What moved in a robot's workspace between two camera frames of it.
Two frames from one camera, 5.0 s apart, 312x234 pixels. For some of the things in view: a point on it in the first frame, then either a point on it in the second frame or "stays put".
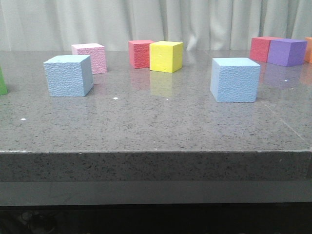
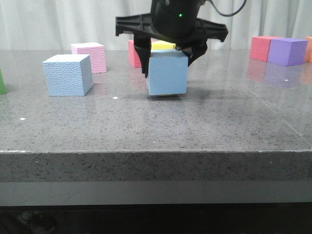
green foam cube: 3,87 stays put
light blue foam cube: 235,79 → 167,72
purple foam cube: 286,52 stays put
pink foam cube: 97,53 stays put
